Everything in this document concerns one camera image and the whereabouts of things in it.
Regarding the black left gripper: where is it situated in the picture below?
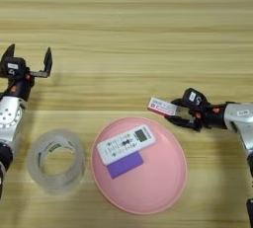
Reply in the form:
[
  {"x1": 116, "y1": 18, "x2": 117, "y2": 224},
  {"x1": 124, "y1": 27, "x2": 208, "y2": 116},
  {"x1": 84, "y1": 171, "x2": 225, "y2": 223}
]
[{"x1": 0, "y1": 43, "x2": 53, "y2": 103}]

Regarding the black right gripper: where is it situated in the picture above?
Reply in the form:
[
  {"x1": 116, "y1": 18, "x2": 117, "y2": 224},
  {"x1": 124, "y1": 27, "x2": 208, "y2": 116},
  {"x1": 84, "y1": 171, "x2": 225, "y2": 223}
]
[{"x1": 164, "y1": 98, "x2": 229, "y2": 132}]

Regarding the white and red eraser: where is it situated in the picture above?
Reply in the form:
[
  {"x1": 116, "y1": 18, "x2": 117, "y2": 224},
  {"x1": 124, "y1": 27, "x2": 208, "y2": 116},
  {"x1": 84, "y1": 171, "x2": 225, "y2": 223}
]
[{"x1": 147, "y1": 97, "x2": 180, "y2": 117}]

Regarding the white remote control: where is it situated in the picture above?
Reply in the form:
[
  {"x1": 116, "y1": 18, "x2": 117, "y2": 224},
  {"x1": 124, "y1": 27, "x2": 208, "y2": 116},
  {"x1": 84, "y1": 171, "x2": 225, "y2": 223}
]
[{"x1": 97, "y1": 124, "x2": 156, "y2": 167}]

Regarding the clear tape roll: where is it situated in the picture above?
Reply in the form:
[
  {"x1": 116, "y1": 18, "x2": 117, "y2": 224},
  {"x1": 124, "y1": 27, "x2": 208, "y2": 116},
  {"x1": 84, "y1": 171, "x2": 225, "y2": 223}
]
[{"x1": 27, "y1": 128, "x2": 87, "y2": 195}]

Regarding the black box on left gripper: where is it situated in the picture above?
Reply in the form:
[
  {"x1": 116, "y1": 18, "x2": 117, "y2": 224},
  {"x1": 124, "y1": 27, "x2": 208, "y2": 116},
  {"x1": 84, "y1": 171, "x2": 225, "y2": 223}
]
[{"x1": 0, "y1": 56, "x2": 28, "y2": 78}]

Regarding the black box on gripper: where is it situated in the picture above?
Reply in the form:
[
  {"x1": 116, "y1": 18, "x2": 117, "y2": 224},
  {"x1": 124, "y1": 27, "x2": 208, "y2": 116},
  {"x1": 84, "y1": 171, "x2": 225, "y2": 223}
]
[
  {"x1": 0, "y1": 56, "x2": 28, "y2": 78},
  {"x1": 182, "y1": 87, "x2": 210, "y2": 109}
]

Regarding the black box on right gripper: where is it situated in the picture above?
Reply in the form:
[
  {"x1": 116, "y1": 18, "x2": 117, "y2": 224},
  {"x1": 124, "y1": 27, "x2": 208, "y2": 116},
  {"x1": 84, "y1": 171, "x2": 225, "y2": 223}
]
[{"x1": 182, "y1": 87, "x2": 210, "y2": 109}]

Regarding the purple rectangular block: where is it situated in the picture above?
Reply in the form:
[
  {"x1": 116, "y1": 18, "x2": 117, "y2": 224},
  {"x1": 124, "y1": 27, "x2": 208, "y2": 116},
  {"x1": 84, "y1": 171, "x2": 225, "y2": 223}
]
[{"x1": 106, "y1": 151, "x2": 144, "y2": 180}]

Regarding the pink round plate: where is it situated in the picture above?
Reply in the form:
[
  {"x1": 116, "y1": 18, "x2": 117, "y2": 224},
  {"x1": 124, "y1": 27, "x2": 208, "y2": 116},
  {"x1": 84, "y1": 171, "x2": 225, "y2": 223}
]
[{"x1": 91, "y1": 116, "x2": 189, "y2": 215}]

